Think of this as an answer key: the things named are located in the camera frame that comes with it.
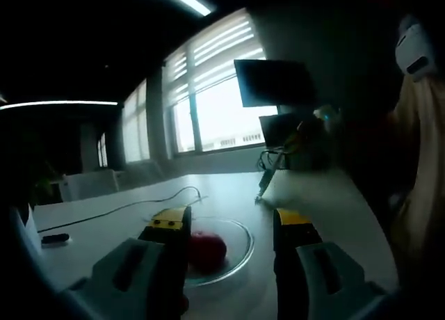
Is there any red apple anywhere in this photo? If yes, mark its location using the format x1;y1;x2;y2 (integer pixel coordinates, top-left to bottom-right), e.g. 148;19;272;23
189;231;228;274

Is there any open laptop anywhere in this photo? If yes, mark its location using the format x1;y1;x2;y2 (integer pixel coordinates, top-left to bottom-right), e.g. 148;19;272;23
259;113;307;150

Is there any white worn chest device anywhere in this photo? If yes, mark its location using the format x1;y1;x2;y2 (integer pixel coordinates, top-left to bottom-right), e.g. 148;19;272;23
394;15;435;83

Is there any white chair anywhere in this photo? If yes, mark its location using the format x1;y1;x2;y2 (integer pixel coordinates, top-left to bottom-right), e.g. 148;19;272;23
118;159;164;189
62;169;119;202

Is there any glass food storage container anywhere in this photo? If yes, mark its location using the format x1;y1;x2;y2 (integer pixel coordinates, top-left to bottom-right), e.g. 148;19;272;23
142;214;255;287

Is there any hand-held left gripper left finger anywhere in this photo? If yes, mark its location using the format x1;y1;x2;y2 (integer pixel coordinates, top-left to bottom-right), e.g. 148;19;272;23
67;205;193;320

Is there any person's jacket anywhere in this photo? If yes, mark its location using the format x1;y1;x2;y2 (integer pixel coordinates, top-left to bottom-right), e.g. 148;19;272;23
391;72;445;265

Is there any white tabletop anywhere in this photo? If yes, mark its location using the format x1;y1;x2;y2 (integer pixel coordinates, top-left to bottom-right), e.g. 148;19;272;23
33;168;401;320

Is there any large window with blinds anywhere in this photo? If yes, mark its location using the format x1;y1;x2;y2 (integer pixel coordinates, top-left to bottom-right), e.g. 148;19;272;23
162;8;279;158

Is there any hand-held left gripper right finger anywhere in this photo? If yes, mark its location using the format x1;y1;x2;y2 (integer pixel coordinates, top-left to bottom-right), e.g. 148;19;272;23
273;208;387;320

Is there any black monitor screen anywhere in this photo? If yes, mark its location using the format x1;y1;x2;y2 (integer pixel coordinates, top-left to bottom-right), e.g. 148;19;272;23
234;58;319;108

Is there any dark remote control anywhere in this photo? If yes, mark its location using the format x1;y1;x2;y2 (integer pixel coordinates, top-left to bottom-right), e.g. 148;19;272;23
41;232;70;245

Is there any narrow window with blinds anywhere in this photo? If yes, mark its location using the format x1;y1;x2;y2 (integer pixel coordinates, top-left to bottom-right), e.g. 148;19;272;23
121;79;150;164

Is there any thin black cable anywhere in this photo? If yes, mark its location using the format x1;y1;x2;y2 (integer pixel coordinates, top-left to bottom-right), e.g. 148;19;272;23
37;185;209;234

